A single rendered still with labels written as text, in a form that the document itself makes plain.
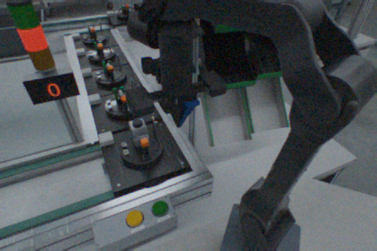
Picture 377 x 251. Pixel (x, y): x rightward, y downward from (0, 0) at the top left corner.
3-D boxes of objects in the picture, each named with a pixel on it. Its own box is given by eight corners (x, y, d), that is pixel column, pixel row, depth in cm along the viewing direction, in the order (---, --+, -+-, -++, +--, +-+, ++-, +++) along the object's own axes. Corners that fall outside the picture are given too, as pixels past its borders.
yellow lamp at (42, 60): (55, 67, 63) (49, 50, 60) (34, 72, 62) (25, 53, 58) (55, 60, 67) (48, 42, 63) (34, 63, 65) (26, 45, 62)
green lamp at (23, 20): (40, 28, 57) (31, 5, 53) (16, 31, 55) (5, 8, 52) (40, 21, 60) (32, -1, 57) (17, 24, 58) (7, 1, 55)
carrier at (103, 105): (162, 121, 95) (161, 94, 87) (99, 140, 88) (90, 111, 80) (144, 90, 112) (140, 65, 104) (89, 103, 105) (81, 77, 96)
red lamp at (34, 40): (49, 49, 60) (40, 29, 57) (25, 52, 58) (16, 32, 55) (48, 41, 63) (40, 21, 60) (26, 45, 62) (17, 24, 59)
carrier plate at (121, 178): (190, 169, 78) (190, 165, 76) (114, 196, 70) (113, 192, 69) (164, 124, 94) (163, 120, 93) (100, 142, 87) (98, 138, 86)
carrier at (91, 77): (144, 90, 112) (140, 65, 104) (89, 103, 105) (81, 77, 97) (130, 66, 129) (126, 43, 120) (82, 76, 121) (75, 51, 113)
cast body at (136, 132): (150, 143, 76) (147, 126, 71) (135, 147, 75) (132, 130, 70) (141, 127, 82) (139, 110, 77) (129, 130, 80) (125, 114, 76)
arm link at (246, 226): (292, 227, 46) (303, 209, 42) (265, 262, 42) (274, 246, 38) (262, 204, 50) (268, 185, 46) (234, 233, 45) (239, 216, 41)
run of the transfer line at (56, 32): (320, 12, 224) (325, -3, 216) (35, 61, 153) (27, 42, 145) (289, 1, 252) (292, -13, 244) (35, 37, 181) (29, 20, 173)
